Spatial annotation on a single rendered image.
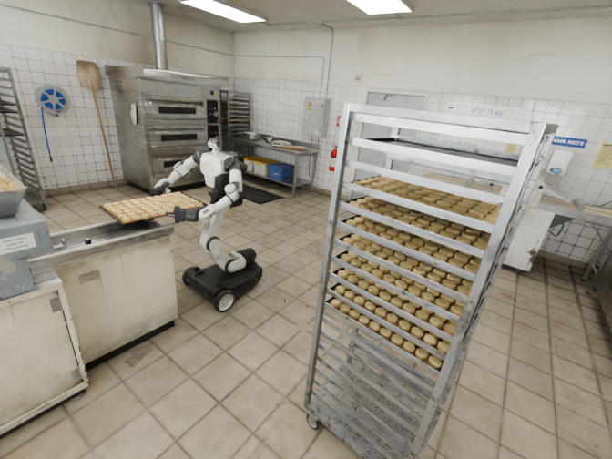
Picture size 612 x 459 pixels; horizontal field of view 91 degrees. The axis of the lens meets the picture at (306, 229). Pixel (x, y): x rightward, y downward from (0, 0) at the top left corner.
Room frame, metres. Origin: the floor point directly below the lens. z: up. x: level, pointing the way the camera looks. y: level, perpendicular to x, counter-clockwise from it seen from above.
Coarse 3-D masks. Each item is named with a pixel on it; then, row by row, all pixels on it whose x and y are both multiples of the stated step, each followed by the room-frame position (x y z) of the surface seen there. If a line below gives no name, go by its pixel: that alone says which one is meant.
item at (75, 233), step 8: (96, 224) 1.83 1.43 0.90; (104, 224) 1.86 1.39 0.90; (112, 224) 1.90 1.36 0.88; (120, 224) 1.94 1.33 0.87; (128, 224) 1.98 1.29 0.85; (136, 224) 2.02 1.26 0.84; (56, 232) 1.66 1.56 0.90; (64, 232) 1.67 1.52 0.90; (72, 232) 1.71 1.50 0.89; (80, 232) 1.74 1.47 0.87; (88, 232) 1.78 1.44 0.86; (96, 232) 1.81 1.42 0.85; (56, 240) 1.64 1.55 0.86
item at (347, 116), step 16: (352, 112) 1.25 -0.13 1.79; (336, 160) 1.24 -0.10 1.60; (336, 176) 1.24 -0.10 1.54; (336, 192) 1.23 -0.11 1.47; (336, 208) 1.23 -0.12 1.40; (336, 224) 1.25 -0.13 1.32; (320, 288) 1.24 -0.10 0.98; (320, 304) 1.23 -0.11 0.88; (320, 320) 1.23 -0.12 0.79; (304, 400) 1.24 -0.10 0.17
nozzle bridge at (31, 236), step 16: (32, 208) 1.38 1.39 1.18; (0, 224) 1.18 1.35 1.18; (16, 224) 1.19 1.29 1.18; (32, 224) 1.22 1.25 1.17; (0, 240) 1.12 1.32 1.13; (16, 240) 1.16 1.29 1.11; (32, 240) 1.21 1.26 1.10; (48, 240) 1.25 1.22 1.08; (0, 256) 1.11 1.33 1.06; (16, 256) 1.15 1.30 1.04; (0, 272) 1.10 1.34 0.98; (16, 272) 1.14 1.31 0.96; (0, 288) 1.08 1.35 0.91; (16, 288) 1.13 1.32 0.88; (32, 288) 1.17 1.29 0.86
